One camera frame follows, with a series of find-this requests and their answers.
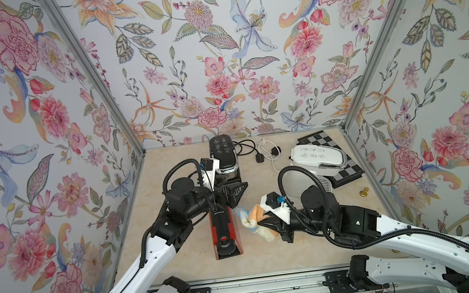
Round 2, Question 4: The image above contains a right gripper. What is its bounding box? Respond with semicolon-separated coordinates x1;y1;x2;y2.
257;203;338;248

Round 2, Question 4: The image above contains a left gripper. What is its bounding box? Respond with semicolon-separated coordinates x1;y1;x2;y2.
180;174;250;221

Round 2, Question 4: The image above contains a blue striped cloth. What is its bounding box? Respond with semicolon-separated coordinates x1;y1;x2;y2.
234;205;278;243

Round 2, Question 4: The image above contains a black coffee machine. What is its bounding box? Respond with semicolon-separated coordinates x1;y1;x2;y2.
209;134;242;186

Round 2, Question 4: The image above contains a red coffee machine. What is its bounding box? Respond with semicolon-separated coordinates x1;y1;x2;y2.
210;206;243;260

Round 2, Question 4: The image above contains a white coffee machine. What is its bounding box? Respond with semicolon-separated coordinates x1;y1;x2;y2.
282;145;334;199

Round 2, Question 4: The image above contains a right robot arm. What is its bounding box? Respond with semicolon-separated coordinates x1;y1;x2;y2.
259;166;469;293

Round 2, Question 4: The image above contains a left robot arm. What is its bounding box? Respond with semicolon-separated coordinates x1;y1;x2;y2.
109;152;248;293

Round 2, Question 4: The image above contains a black white chessboard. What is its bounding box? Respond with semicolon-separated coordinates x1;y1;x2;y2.
297;131;364;189

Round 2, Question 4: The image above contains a gold chess pawn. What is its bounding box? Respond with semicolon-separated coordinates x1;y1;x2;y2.
360;187;369;197

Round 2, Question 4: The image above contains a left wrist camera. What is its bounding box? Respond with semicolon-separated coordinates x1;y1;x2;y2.
200;158;220;191

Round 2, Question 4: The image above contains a white power cable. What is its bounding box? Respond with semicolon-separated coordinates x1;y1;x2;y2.
257;137;287;175

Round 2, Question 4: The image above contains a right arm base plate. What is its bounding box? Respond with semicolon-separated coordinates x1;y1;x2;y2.
323;269;390;293

